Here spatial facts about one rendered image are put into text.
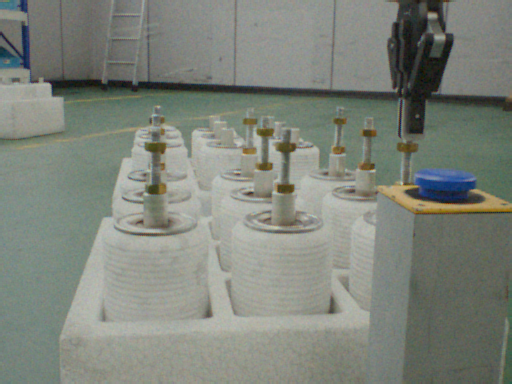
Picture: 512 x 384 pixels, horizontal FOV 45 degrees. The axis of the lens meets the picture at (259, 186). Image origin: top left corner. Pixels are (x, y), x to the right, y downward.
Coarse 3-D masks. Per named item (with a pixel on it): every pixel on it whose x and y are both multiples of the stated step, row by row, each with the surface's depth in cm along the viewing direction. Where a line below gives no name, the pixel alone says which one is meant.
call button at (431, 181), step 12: (420, 180) 41; (432, 180) 40; (444, 180) 40; (456, 180) 40; (468, 180) 40; (420, 192) 42; (432, 192) 41; (444, 192) 40; (456, 192) 40; (468, 192) 41
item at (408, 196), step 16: (384, 192) 43; (400, 192) 43; (416, 192) 43; (480, 192) 43; (416, 208) 38; (432, 208) 38; (448, 208) 39; (464, 208) 39; (480, 208) 39; (496, 208) 39
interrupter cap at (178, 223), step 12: (132, 216) 59; (168, 216) 59; (180, 216) 59; (192, 216) 59; (120, 228) 54; (132, 228) 55; (144, 228) 55; (156, 228) 56; (168, 228) 55; (180, 228) 55; (192, 228) 56
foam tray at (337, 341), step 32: (96, 256) 70; (96, 288) 60; (224, 288) 61; (96, 320) 53; (192, 320) 54; (224, 320) 54; (256, 320) 54; (288, 320) 54; (320, 320) 54; (352, 320) 54; (64, 352) 50; (96, 352) 51; (128, 352) 51; (160, 352) 51; (192, 352) 52; (224, 352) 52; (256, 352) 53; (288, 352) 53; (320, 352) 54; (352, 352) 54
